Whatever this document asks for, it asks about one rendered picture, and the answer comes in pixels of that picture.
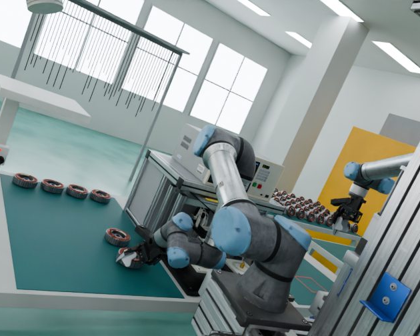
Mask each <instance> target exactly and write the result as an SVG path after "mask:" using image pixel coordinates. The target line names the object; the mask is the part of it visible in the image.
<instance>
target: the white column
mask: <svg viewBox="0 0 420 336"><path fill-rule="evenodd" d="M368 32H369V30H368V28H366V27H365V26H364V25H362V24H361V23H360V22H358V21H356V20H355V19H354V18H352V17H350V16H339V15H325V16H324V19H323V21H322V23H321V26H320V28H319V30H318V32H317V34H316V36H315V38H314V40H313V43H312V45H311V47H310V49H309V52H308V54H307V56H306V58H305V60H304V62H303V65H302V67H301V69H300V71H299V74H298V76H297V78H296V80H295V82H294V84H293V86H292V88H291V91H290V93H289V95H288V98H287V100H286V102H285V104H284V106H283V108H282V110H281V113H280V115H279V117H278V119H277V122H276V124H275V126H274V128H273V130H272V132H271V134H270V137H269V139H268V141H267V144H266V146H265V148H264V150H263V152H262V155H263V156H265V157H266V158H268V159H270V160H272V161H274V162H276V163H278V164H280V165H282V166H284V167H285V169H284V171H283V173H282V175H281V178H280V180H279V182H278V184H277V186H276V188H277V189H278V191H280V192H282V191H286V192H287V194H290V193H292V190H293V188H294V186H295V184H296V182H297V180H298V178H299V176H300V174H301V172H302V170H303V168H304V166H305V164H306V162H307V159H308V157H309V155H310V153H311V151H312V149H313V147H314V145H315V142H316V140H317V138H318V136H319V134H320V132H321V130H322V128H323V126H324V124H325V122H326V120H327V118H328V116H329V114H330V112H331V109H332V107H333V105H334V103H335V101H336V99H337V97H338V94H339V92H340V90H341V88H342V86H343V84H344V82H345V80H346V78H347V76H348V74H349V72H350V70H351V68H352V66H353V63H354V61H355V59H356V57H357V55H358V53H359V51H360V49H361V46H362V44H363V42H364V40H365V38H366V36H367V34H368Z"/></svg>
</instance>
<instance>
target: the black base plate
mask: <svg viewBox="0 0 420 336"><path fill-rule="evenodd" d="M226 259H235V260H240V261H241V260H242V257H240V256H234V257H226ZM161 260H162V262H164V264H165V266H166V267H167V268H168V270H169V271H170V272H171V274H172V276H174V278H175V280H176V281H177V282H178V284H179V285H180V287H181V288H182V290H183V291H184V292H185V294H186V295H189V296H200V295H199V293H198V291H199V289H200V287H201V284H202V282H203V280H204V278H205V276H206V273H198V272H196V270H195V269H194V268H193V267H192V265H191V264H188V266H186V267H184V268H178V269H176V268H173V267H171V266H170V265H169V263H168V257H167V254H162V255H161ZM243 260H244V262H246V264H248V266H251V265H252V264H253V260H252V259H248V258H244V259H243ZM221 270H222V271H227V272H231V273H233V272H232V270H231V269H230V268H229V267H228V266H227V265H226V264H225V265H224V266H223V268H221ZM288 300H289V301H290V302H294V300H295V298H294V297H293V296H292V295H291V294H289V298H288Z"/></svg>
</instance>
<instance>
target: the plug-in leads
mask: <svg viewBox="0 0 420 336"><path fill-rule="evenodd" d="M203 210H205V209H201V208H200V210H199V212H198V213H197V214H196V216H194V219H192V221H193V223H195V225H196V226H195V227H198V226H199V222H200V218H201V216H200V217H199V216H198V215H200V214H202V213H205V217H204V218H203V220H202V222H201V224H200V225H203V224H204V223H205V224H204V226H206V225H207V220H208V214H207V212H206V211H203ZM206 214H207V220H206ZM197 216H198V218H197ZM196 218H197V220H196Z"/></svg>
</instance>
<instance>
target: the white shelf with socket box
mask: <svg viewBox="0 0 420 336"><path fill-rule="evenodd" d="M0 96H2V97H4V101H3V104H2V107H1V110H0V165H4V164H5V160H6V158H7V154H8V152H9V146H8V145H6V142H7V139H8V136H9V133H10V130H11V127H12V125H13V122H14V119H15V116H16V113H17V110H18V107H19V104H20V103H24V104H26V105H30V106H33V107H36V108H39V109H43V110H46V111H49V112H52V113H55V114H58V115H62V116H64V117H68V118H71V119H74V120H77V121H80V122H83V123H87V124H89V122H90V120H91V116H90V115H89V114H88V113H87V112H86V111H85V110H84V109H83V108H82V107H81V106H80V105H79V104H78V103H77V102H76V101H75V100H73V99H70V98H67V97H64V96H61V95H58V94H56V93H52V92H50V91H46V90H44V89H41V88H38V87H35V86H32V85H29V84H27V83H24V82H21V81H18V80H15V79H12V78H10V77H6V76H4V75H0Z"/></svg>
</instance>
